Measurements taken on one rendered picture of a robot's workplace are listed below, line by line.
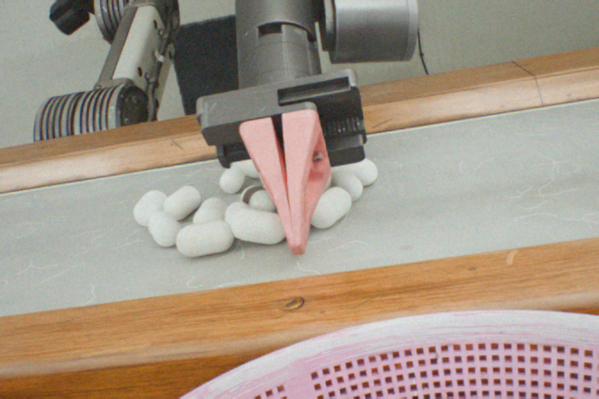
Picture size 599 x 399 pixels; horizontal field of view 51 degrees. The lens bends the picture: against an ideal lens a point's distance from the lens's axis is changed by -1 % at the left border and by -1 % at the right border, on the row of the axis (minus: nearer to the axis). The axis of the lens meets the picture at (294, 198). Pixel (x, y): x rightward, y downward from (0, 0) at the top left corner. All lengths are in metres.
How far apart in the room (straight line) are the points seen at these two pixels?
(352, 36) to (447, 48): 2.12
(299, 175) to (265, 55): 0.09
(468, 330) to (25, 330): 0.21
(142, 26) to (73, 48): 1.63
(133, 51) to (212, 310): 0.67
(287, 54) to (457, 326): 0.23
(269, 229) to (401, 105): 0.26
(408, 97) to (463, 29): 1.96
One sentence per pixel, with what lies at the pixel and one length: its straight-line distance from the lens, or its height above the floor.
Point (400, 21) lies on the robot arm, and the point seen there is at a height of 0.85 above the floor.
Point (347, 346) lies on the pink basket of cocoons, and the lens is 0.25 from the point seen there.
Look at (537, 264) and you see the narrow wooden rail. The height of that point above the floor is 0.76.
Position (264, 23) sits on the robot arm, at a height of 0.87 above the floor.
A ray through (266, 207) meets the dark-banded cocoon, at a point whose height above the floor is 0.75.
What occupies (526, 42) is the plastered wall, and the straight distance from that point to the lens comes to 2.65.
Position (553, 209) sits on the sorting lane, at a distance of 0.41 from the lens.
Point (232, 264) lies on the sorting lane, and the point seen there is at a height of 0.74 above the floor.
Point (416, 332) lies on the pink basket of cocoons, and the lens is 0.25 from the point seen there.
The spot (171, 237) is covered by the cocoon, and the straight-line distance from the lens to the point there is 0.43.
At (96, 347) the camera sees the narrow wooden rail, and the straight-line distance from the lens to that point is 0.30.
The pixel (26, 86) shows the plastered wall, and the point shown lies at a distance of 2.69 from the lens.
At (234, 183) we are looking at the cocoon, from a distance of 0.50.
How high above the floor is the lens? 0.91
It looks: 21 degrees down
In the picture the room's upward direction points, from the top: 11 degrees counter-clockwise
